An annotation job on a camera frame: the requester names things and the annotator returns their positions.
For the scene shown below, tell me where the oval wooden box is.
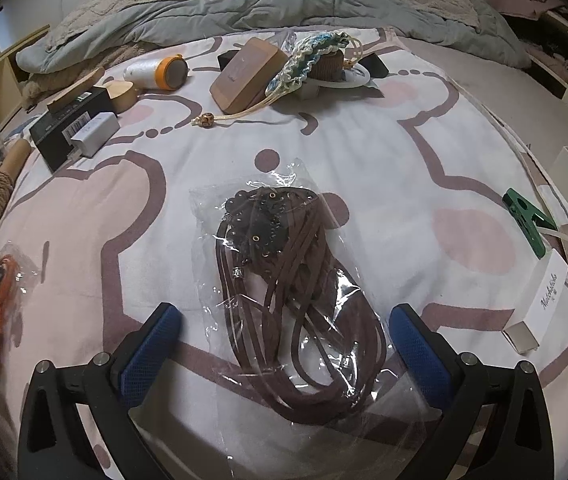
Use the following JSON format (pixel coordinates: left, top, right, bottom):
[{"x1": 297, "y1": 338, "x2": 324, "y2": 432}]
[{"x1": 105, "y1": 80, "x2": 140, "y2": 113}]

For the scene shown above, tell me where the clear bag of brown cords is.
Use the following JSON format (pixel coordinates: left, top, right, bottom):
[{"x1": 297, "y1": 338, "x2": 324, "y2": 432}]
[{"x1": 188, "y1": 158, "x2": 415, "y2": 480}]

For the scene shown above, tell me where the black box with barcode label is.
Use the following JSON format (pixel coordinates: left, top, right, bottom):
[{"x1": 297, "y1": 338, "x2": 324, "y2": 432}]
[{"x1": 29, "y1": 86, "x2": 115, "y2": 173}]

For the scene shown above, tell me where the green packet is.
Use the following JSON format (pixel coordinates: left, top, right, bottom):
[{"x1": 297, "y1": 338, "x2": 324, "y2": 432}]
[{"x1": 503, "y1": 188, "x2": 557, "y2": 260}]

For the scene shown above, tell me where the carved wooden coaster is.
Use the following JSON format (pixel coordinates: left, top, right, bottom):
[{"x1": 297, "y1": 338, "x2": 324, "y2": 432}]
[{"x1": 209, "y1": 39, "x2": 290, "y2": 98}]

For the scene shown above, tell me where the clear plastic wrapper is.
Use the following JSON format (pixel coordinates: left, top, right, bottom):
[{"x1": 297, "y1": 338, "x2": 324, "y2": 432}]
[{"x1": 269, "y1": 30, "x2": 298, "y2": 52}]

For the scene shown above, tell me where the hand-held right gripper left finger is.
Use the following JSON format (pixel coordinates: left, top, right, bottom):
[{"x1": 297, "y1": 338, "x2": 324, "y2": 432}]
[{"x1": 18, "y1": 302, "x2": 185, "y2": 480}]

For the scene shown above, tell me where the small black block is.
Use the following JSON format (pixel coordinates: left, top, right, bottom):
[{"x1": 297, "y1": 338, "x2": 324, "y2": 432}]
[{"x1": 361, "y1": 52, "x2": 388, "y2": 79}]

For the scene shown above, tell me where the pink patterned bed sheet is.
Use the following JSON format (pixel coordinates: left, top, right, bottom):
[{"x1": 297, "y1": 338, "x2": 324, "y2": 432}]
[{"x1": 0, "y1": 25, "x2": 568, "y2": 480}]

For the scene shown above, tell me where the wooden stick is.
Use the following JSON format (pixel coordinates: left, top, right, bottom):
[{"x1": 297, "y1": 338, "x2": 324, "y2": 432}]
[{"x1": 46, "y1": 67, "x2": 106, "y2": 113}]

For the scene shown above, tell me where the long white box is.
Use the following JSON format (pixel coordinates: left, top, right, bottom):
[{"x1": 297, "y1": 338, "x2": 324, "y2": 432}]
[{"x1": 503, "y1": 250, "x2": 568, "y2": 356}]

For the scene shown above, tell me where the grey duvet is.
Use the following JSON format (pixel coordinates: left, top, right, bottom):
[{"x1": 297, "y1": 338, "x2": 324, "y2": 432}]
[{"x1": 16, "y1": 0, "x2": 532, "y2": 73}]

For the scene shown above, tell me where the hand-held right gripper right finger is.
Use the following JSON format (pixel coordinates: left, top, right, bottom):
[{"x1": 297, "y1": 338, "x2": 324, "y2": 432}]
[{"x1": 388, "y1": 303, "x2": 555, "y2": 480}]

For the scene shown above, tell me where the white thread spool orange cap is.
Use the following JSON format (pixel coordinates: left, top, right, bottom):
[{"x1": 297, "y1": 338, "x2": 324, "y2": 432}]
[{"x1": 123, "y1": 55, "x2": 188, "y2": 92}]

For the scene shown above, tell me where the crochet drawstring pouch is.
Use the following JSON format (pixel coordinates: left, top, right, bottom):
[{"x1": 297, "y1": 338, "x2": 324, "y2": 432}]
[{"x1": 191, "y1": 31, "x2": 365, "y2": 128}]

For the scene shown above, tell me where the brown fuzzy blanket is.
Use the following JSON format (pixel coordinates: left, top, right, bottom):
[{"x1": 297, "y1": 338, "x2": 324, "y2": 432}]
[{"x1": 21, "y1": 66, "x2": 106, "y2": 111}]

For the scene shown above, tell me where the white charger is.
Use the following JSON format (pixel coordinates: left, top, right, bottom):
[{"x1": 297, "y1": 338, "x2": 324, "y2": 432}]
[{"x1": 62, "y1": 112, "x2": 120, "y2": 161}]

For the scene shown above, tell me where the white ring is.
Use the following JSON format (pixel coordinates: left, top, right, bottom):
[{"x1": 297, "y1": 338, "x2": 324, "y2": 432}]
[{"x1": 314, "y1": 67, "x2": 373, "y2": 94}]

